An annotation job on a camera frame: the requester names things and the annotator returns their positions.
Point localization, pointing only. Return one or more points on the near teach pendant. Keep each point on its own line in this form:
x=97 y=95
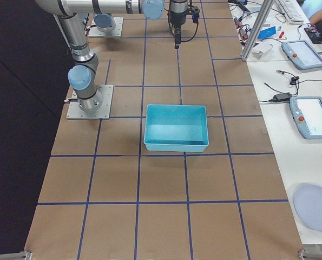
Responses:
x=307 y=115

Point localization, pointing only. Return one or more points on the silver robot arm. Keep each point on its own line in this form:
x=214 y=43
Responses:
x=90 y=97
x=104 y=22

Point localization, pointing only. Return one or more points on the teach pendant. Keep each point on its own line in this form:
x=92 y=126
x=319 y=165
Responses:
x=307 y=115
x=302 y=54

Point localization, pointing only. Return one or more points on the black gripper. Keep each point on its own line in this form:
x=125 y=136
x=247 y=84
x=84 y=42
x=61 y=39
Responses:
x=177 y=18

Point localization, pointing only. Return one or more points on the far teach pendant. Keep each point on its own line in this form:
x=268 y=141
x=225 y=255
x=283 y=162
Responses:
x=302 y=54

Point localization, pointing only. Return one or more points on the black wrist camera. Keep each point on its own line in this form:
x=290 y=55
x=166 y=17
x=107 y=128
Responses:
x=195 y=13

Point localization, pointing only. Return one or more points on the right corner aluminium bracket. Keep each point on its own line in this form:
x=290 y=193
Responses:
x=309 y=255

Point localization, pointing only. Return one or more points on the light blue plastic bin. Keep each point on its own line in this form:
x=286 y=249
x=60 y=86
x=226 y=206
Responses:
x=176 y=128

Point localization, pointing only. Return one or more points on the black power adapter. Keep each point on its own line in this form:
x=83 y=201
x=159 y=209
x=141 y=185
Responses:
x=282 y=97

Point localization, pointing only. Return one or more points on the left corner aluminium bracket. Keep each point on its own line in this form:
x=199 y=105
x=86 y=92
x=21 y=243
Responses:
x=24 y=255

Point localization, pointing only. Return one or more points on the light blue round plate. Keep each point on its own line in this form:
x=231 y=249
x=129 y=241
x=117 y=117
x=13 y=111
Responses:
x=307 y=201

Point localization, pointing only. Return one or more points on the blue flat box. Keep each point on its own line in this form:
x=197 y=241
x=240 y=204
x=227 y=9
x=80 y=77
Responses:
x=265 y=33

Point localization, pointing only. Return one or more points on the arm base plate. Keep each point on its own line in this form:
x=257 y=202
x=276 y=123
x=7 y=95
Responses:
x=116 y=33
x=98 y=107

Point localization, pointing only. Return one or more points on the aluminium frame post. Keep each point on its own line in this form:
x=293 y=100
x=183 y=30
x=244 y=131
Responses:
x=259 y=22

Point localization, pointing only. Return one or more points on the corner aluminium bracket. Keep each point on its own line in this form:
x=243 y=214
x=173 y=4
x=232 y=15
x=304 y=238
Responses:
x=309 y=255
x=24 y=255

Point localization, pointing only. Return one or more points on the person's forearm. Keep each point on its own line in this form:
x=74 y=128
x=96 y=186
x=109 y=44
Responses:
x=316 y=17

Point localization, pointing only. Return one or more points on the white folded cardboard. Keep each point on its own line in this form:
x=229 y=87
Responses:
x=261 y=50

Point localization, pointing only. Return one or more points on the white keyboard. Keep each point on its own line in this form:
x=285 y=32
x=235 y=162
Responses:
x=291 y=13

